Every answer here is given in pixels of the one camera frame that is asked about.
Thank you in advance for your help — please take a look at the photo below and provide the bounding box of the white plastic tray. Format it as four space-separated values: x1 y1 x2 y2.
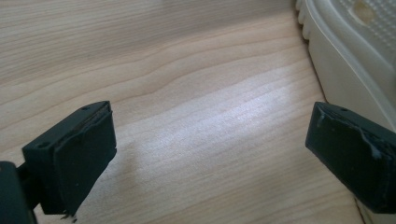
295 0 396 224

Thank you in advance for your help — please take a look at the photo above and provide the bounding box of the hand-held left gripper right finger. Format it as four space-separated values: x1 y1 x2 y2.
304 101 396 215

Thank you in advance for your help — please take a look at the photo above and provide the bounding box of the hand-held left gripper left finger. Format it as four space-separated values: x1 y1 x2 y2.
21 100 118 217

